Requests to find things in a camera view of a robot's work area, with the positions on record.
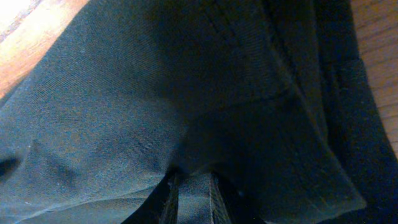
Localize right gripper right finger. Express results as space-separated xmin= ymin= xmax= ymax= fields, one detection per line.
xmin=210 ymin=172 xmax=264 ymax=224

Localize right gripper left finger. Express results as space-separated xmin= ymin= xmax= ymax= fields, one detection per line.
xmin=122 ymin=172 xmax=180 ymax=224

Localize black leggings with red waistband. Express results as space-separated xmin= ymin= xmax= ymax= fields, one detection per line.
xmin=1 ymin=0 xmax=397 ymax=223

